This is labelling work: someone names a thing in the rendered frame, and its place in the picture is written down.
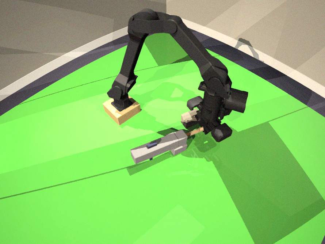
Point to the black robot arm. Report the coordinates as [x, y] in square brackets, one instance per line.
[216, 82]

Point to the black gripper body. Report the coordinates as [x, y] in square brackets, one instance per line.
[210, 116]

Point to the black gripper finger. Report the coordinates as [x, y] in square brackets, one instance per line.
[200, 121]
[206, 129]

